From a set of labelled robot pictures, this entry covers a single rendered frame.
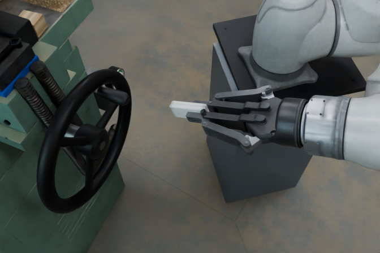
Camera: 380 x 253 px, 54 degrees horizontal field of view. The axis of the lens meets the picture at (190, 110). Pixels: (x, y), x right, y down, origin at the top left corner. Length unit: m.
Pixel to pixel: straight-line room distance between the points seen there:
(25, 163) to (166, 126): 0.91
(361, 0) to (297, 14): 0.14
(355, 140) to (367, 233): 1.13
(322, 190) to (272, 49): 0.83
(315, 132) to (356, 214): 1.14
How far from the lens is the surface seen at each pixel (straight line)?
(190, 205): 1.54
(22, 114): 0.69
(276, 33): 0.94
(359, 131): 0.53
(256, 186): 1.48
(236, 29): 1.22
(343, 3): 0.99
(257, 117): 0.58
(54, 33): 0.86
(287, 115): 0.56
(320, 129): 0.54
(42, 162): 0.64
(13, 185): 0.93
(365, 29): 0.98
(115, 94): 0.66
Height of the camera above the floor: 1.43
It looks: 55 degrees down
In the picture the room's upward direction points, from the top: straight up
